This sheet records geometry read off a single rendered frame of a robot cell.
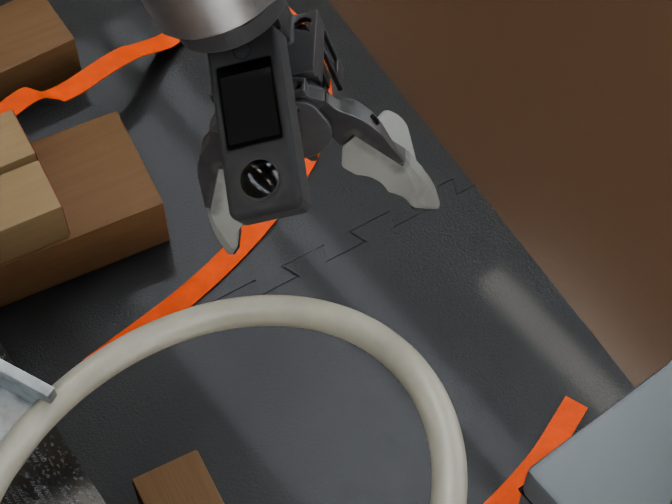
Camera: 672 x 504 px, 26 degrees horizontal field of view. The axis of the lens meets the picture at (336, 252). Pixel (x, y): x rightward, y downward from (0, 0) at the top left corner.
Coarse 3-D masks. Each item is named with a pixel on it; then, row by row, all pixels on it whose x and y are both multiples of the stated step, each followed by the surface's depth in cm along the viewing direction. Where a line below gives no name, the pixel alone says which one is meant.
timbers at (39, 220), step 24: (0, 120) 267; (0, 144) 264; (24, 144) 264; (0, 168) 262; (24, 168) 261; (0, 192) 259; (24, 192) 259; (48, 192) 259; (0, 216) 256; (24, 216) 256; (48, 216) 257; (0, 240) 256; (24, 240) 260; (48, 240) 263; (0, 264) 262
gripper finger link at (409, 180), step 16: (384, 112) 97; (400, 128) 97; (352, 144) 92; (400, 144) 96; (352, 160) 94; (368, 160) 93; (384, 160) 93; (368, 176) 95; (384, 176) 94; (400, 176) 94; (416, 176) 95; (400, 192) 96; (416, 192) 95; (432, 192) 97; (416, 208) 97; (432, 208) 97
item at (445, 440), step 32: (160, 320) 142; (192, 320) 141; (224, 320) 140; (256, 320) 139; (288, 320) 138; (320, 320) 136; (352, 320) 134; (96, 352) 142; (128, 352) 142; (384, 352) 130; (416, 352) 129; (64, 384) 141; (96, 384) 142; (416, 384) 126; (32, 416) 140; (448, 416) 123; (0, 448) 138; (32, 448) 139; (448, 448) 120; (0, 480) 136; (448, 480) 118
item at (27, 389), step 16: (0, 368) 141; (16, 368) 140; (0, 384) 144; (16, 384) 141; (32, 384) 140; (48, 384) 140; (0, 400) 144; (16, 400) 144; (32, 400) 142; (48, 400) 140; (0, 416) 143; (16, 416) 143; (0, 432) 142
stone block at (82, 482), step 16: (0, 352) 197; (48, 432) 192; (48, 448) 189; (64, 448) 191; (32, 464) 185; (48, 464) 187; (64, 464) 189; (80, 464) 191; (16, 480) 181; (32, 480) 183; (48, 480) 185; (64, 480) 187; (80, 480) 189; (16, 496) 179; (32, 496) 181; (48, 496) 183; (64, 496) 185; (80, 496) 186; (96, 496) 188
